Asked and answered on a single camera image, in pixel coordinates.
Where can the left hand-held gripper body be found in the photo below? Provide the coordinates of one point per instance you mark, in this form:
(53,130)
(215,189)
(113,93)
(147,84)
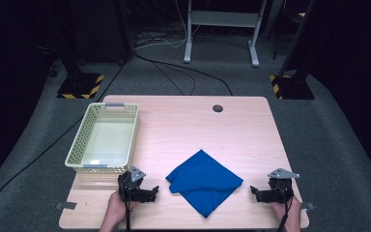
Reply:
(130,185)

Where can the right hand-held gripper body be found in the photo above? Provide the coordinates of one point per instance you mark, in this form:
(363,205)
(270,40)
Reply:
(280,190)

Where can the blue t-shirt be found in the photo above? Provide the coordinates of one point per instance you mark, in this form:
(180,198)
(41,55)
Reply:
(204,183)

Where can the person's right hand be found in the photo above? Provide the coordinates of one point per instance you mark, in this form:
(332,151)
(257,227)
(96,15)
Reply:
(293,212)

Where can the person's left hand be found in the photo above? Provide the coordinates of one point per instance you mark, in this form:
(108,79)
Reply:
(116,209)

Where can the grey tape strip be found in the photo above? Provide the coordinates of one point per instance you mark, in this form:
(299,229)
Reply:
(308,206)
(66,205)

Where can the cream perforated plastic basket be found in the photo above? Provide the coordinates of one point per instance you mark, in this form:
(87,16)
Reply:
(106,141)

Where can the black stand with striped base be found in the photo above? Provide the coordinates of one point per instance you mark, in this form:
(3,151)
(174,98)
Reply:
(79,85)
(293,87)

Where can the dark cabinet on castors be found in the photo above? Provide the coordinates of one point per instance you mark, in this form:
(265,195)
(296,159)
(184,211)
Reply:
(99,29)

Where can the white metal stand frame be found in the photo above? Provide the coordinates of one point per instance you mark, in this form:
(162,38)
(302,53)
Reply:
(222,18)

